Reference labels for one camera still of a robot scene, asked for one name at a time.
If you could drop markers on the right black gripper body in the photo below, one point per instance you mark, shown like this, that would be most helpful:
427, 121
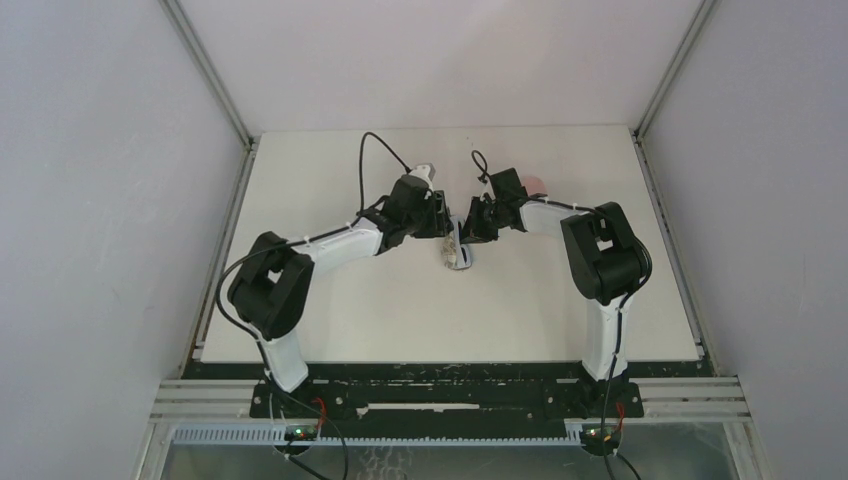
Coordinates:
478, 216

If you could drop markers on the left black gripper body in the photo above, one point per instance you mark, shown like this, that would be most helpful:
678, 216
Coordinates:
436, 219

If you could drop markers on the pink glasses case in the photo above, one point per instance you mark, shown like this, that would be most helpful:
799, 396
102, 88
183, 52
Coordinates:
534, 186

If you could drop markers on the patterned glasses case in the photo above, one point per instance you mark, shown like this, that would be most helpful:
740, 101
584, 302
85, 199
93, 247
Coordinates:
448, 252

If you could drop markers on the white sunglasses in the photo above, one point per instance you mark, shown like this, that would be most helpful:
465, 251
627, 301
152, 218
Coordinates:
463, 255

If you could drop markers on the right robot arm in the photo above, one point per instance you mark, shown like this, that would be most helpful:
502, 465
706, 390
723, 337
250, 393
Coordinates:
607, 262

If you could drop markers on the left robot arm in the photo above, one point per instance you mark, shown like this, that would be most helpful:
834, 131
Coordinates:
269, 287

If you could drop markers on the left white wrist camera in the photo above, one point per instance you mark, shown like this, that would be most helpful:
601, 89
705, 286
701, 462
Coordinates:
425, 172

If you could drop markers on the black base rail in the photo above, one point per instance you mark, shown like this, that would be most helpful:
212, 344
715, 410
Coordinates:
460, 401

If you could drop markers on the aluminium frame rail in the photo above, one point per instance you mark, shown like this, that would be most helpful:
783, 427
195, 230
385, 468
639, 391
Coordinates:
217, 411

